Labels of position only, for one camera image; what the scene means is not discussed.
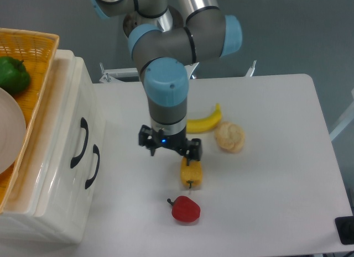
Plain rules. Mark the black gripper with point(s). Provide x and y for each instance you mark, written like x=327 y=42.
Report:
x=191 y=150

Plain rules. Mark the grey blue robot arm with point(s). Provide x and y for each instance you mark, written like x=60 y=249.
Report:
x=161 y=55

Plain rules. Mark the white drawer cabinet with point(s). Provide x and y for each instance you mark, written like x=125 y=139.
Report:
x=18 y=220

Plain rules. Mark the yellow bell pepper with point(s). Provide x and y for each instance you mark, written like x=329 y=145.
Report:
x=191 y=174

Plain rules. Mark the yellow banana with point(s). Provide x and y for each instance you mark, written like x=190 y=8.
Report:
x=197 y=126

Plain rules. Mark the round bread roll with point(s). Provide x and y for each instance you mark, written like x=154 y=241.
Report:
x=230 y=137

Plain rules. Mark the red bell pepper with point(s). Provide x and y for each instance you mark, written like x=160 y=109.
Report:
x=184 y=209

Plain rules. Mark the white plate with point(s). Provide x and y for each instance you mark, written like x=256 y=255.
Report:
x=13 y=129

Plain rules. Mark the orange woven basket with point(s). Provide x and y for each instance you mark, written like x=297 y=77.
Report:
x=37 y=50

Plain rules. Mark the green bell pepper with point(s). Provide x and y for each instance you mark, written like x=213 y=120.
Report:
x=14 y=76

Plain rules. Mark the black device at table edge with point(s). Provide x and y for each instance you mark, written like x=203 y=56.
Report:
x=344 y=226

